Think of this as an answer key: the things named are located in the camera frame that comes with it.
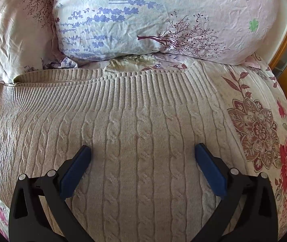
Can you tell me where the white lavender-print pillow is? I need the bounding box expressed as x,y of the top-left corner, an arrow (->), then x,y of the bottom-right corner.
0,0 -> 63,83

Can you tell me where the blue lavender-print pillow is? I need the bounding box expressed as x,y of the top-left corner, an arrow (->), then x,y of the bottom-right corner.
53,0 -> 279,65

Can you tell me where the beige cable-knit sweater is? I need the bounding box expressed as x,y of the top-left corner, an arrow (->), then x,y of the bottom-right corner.
0,64 -> 249,241

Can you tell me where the floral bed quilt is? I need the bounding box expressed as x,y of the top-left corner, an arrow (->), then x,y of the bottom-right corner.
0,52 -> 287,241

